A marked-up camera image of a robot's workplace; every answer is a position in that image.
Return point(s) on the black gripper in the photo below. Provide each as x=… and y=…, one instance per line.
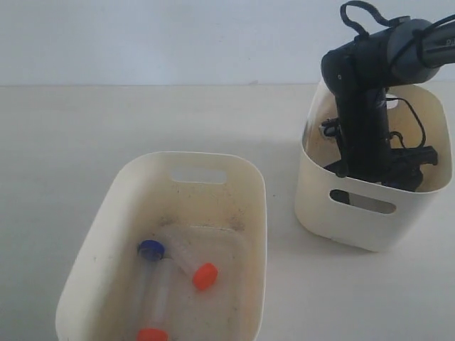
x=366, y=154

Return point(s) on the cream bin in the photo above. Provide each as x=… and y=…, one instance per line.
x=217, y=204
x=355, y=212

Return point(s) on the blue-capped clear tube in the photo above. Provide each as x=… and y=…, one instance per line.
x=150, y=253

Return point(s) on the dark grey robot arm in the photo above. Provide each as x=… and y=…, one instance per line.
x=359, y=75

